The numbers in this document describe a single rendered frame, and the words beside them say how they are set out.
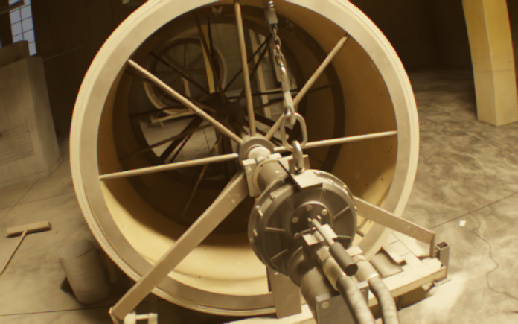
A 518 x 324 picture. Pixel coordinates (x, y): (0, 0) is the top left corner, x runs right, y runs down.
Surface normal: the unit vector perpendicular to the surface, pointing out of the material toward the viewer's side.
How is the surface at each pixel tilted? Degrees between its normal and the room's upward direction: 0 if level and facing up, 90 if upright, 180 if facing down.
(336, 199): 90
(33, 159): 90
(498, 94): 90
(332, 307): 90
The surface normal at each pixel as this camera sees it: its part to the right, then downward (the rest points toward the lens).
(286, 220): 0.15, 0.26
